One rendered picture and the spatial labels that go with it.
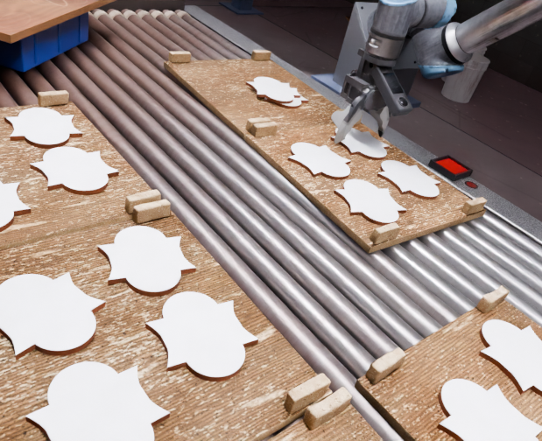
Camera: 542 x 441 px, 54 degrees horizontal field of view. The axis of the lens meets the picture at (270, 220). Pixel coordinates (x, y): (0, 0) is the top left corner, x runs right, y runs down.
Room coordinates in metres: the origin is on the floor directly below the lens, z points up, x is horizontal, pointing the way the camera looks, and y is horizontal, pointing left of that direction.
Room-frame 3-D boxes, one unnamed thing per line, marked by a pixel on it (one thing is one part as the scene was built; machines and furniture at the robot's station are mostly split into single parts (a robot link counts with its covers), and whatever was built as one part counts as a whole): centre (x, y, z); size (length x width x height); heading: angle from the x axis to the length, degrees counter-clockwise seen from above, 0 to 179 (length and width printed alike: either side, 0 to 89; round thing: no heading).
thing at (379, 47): (1.17, -0.14, 1.16); 0.08 x 0.08 x 0.05
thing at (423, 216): (1.02, -0.17, 0.93); 0.41 x 0.35 x 0.02; 43
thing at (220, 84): (1.32, 0.11, 0.93); 0.41 x 0.35 x 0.02; 43
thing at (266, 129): (1.07, 0.06, 0.95); 0.06 x 0.02 x 0.03; 133
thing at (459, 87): (4.68, -1.31, 0.19); 0.30 x 0.30 x 0.37
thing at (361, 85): (1.17, -0.14, 1.08); 0.09 x 0.08 x 0.12; 43
